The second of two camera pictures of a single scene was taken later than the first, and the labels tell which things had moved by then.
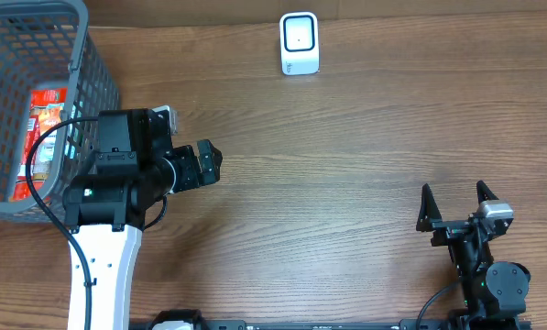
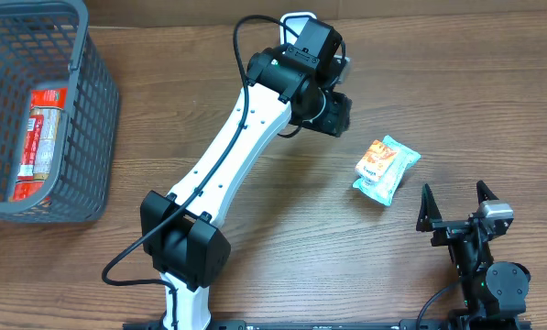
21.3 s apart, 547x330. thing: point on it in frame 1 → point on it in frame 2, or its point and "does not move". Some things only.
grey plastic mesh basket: (35, 43) does not move
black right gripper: (450, 230) does not move
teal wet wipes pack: (74, 131) → (385, 189)
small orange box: (49, 116) → (375, 161)
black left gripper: (192, 167) → (335, 115)
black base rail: (182, 321) does not move
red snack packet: (48, 147) does not move
